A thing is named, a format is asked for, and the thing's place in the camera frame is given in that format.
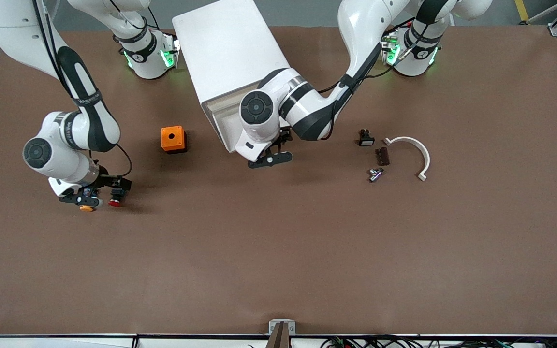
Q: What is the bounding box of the orange box with hole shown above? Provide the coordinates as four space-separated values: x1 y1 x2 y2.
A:
161 126 188 155

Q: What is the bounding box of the metal mount bracket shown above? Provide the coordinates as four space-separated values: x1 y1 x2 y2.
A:
268 319 296 348

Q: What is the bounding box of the brown table cover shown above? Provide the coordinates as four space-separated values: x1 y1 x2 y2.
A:
0 24 557 337

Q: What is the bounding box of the white curved bracket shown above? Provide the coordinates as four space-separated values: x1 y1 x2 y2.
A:
383 136 431 182

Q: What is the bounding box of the black cable bundle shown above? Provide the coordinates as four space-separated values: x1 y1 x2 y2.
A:
321 335 557 348

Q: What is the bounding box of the yellow push button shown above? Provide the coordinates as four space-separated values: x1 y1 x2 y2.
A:
79 189 99 213

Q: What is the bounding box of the white table edge rail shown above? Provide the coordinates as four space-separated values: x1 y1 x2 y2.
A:
0 335 557 348

